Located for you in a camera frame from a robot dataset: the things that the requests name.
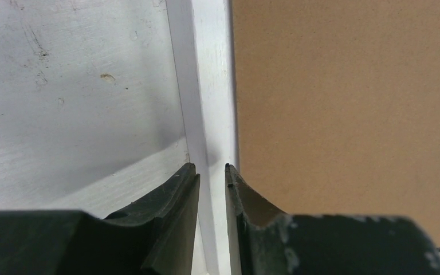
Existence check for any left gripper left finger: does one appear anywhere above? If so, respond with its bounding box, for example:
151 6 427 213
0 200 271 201
0 163 200 274

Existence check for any white picture frame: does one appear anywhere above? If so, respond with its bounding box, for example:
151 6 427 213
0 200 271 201
46 1 237 274

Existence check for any brown cardboard backing board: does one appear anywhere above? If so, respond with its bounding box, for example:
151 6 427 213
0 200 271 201
232 1 440 246

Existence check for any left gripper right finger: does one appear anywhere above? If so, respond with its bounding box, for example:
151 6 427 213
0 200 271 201
225 164 440 274

